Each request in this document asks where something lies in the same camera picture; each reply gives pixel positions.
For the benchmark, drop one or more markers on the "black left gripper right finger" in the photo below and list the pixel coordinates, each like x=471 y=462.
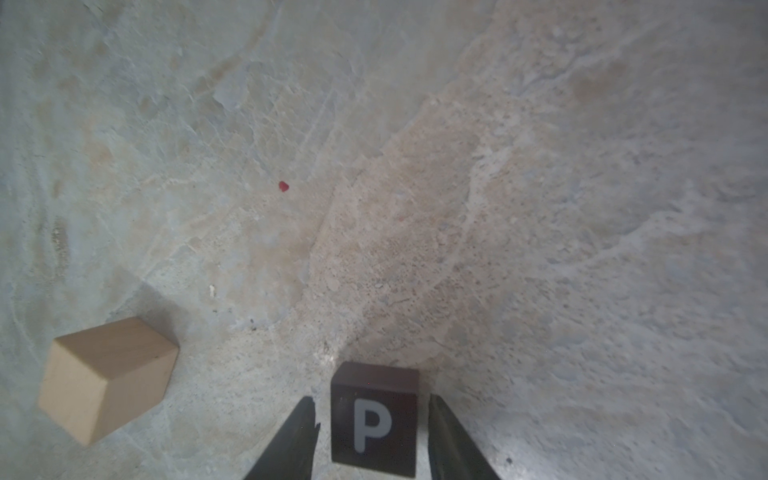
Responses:
x=452 y=452

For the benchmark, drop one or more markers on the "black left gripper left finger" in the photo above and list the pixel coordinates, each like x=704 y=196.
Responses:
x=290 y=454

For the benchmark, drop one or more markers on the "dark brown P block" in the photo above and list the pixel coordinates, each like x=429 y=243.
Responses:
x=374 y=418

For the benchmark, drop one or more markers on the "plain wooden cube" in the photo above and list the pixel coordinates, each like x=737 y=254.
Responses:
x=99 y=379

